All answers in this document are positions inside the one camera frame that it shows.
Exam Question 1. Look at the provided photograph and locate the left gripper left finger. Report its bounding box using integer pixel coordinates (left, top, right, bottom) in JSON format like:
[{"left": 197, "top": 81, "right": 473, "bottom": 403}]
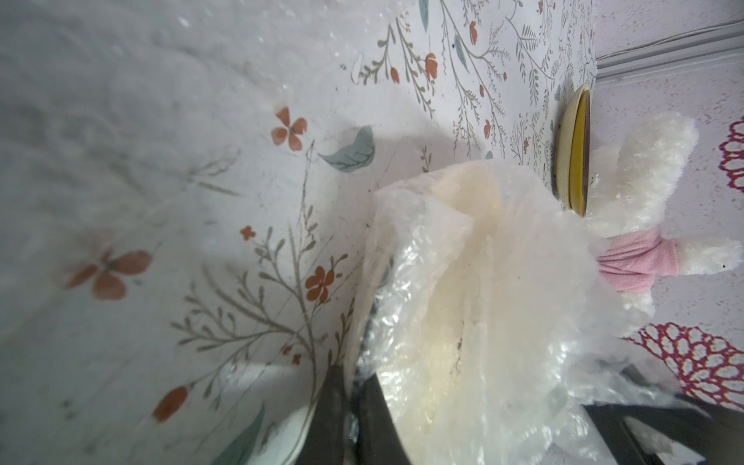
[{"left": 296, "top": 365, "right": 348, "bottom": 465}]

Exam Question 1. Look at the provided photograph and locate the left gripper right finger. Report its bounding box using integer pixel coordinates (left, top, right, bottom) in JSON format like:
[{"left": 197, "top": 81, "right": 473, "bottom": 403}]
[{"left": 356, "top": 374, "right": 410, "bottom": 465}]

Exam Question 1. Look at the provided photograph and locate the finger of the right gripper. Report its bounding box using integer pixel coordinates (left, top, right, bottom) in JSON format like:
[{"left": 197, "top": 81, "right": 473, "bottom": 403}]
[{"left": 584, "top": 400, "right": 743, "bottom": 465}]

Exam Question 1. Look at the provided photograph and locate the bubble-wrapped plate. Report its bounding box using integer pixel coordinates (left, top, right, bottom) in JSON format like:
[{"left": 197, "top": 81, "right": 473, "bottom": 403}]
[
  {"left": 381, "top": 161, "right": 504, "bottom": 464},
  {"left": 553, "top": 84, "right": 591, "bottom": 217}
]

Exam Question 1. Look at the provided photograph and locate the clear bubble wrap sheet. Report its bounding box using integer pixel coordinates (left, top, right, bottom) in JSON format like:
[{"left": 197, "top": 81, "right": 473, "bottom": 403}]
[
  {"left": 1, "top": 1, "right": 407, "bottom": 332},
  {"left": 346, "top": 160, "right": 675, "bottom": 464}
]

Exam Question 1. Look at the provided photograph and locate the white plush poodle pink shirt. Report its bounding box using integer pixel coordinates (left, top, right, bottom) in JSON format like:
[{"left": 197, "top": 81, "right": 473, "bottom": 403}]
[{"left": 584, "top": 112, "right": 743, "bottom": 334}]

